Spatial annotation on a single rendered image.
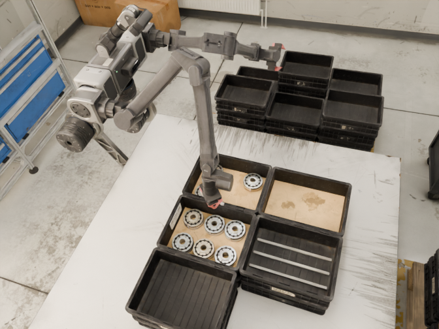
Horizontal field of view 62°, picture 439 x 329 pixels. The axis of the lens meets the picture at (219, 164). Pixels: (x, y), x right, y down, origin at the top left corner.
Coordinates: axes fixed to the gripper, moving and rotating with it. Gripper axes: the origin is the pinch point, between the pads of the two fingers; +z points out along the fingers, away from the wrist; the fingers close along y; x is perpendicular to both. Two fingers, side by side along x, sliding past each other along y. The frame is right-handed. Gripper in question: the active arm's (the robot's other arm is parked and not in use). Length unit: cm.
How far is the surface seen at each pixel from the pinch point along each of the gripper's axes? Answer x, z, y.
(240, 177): -24.1, 23.2, 21.6
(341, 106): -131, 56, 69
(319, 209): -51, 23, -14
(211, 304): 16.5, 23.8, -33.7
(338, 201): -62, 22, -14
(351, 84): -162, 66, 95
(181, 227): 15.6, 23.8, 7.5
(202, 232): 7.0, 23.6, 0.5
